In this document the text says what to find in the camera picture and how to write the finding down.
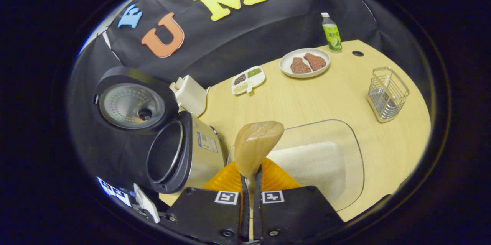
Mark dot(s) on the white round plate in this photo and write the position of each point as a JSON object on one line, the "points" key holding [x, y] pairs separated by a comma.
{"points": [[285, 66]]}

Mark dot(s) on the black silver rice cooker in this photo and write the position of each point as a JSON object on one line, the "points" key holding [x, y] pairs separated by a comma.
{"points": [[201, 160]]}

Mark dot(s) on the brown meat piece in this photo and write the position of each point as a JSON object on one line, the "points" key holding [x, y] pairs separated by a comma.
{"points": [[300, 65], [315, 61]]}

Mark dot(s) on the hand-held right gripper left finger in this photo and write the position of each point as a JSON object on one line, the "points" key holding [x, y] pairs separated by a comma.
{"points": [[244, 218]]}

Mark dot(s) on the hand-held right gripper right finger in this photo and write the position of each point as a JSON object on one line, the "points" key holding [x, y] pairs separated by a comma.
{"points": [[257, 218]]}

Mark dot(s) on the wooden spoon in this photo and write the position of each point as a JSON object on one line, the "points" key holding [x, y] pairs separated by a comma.
{"points": [[257, 141]]}

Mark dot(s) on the white divided bean dish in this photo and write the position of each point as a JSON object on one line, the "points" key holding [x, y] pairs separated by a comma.
{"points": [[249, 80]]}

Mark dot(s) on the computer monitor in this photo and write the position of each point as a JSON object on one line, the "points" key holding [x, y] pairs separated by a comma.
{"points": [[115, 193]]}

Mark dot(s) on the green drink bottle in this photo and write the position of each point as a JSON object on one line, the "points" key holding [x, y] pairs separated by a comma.
{"points": [[332, 34]]}

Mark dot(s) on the black backdrop cloth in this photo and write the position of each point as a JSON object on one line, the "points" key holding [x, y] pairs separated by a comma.
{"points": [[238, 34]]}

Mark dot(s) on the clear box of rice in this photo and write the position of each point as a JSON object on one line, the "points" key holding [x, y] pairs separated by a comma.
{"points": [[314, 164]]}

